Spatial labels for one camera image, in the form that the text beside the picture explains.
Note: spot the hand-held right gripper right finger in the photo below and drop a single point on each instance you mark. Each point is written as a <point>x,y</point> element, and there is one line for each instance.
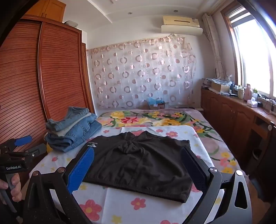
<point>194,170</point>

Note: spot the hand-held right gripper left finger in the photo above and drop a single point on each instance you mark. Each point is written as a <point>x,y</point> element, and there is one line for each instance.
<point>81,170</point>

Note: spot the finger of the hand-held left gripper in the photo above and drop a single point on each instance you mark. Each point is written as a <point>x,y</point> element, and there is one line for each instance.
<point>36,150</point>
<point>23,140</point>

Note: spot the black pants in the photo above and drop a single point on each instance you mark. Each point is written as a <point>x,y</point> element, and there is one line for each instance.
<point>138,159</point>

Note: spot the cream folded pants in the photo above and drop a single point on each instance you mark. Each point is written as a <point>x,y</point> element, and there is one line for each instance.
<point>64,131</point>

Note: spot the person's left hand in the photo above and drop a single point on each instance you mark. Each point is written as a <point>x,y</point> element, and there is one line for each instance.
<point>15,189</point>

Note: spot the dark blue folded jeans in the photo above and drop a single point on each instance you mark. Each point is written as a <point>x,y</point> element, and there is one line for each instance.
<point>71,144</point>

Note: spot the blue denim folded jeans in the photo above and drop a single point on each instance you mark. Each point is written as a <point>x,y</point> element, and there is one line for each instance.
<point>79,129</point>

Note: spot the light blue folded jeans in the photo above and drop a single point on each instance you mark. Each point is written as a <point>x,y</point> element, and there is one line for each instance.
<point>71,117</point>

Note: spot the white flower-print blanket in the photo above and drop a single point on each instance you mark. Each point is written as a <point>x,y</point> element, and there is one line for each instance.
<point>120,206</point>

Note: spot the floral bed sheet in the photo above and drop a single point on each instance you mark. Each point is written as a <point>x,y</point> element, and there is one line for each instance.
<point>163,117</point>

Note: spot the wooden sideboard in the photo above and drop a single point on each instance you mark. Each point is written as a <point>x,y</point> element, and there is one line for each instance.
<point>232,120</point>

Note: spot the small cardboard box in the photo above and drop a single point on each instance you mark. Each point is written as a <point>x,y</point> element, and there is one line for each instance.
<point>158,106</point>

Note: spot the wooden slatted wardrobe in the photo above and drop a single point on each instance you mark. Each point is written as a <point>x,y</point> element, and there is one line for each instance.
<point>54,71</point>

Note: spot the brown cardboard box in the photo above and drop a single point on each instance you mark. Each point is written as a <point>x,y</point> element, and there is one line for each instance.
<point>220,87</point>

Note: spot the white tissue box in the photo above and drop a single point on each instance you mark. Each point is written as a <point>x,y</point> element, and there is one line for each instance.
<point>252,103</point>

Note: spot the white jar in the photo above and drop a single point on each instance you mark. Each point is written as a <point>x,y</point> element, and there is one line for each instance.
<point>240,93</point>

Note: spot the dark bottle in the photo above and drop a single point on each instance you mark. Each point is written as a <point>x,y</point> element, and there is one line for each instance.
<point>232,88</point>

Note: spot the patterned cloth pile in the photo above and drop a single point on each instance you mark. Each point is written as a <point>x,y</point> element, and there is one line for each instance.
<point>217,80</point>

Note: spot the pink bottle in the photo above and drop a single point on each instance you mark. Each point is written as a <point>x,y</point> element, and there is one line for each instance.
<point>248,92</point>

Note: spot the circle-print sheer curtain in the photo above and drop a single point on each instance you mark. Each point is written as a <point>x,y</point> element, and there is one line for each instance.
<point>142,71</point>

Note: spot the grey box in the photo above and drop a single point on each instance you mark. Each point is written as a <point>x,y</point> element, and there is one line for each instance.
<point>71,23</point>

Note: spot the beige window curtain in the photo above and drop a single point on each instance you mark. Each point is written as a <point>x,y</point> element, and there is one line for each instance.
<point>212,43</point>

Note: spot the wooden overhead cupboard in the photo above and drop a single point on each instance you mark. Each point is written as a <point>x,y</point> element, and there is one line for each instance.
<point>48,9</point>

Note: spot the wooden frame window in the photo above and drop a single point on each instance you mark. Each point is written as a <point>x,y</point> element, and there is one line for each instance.
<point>252,53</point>

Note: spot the wall air conditioner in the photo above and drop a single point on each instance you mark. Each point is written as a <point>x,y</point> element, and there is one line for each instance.
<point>182,24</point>

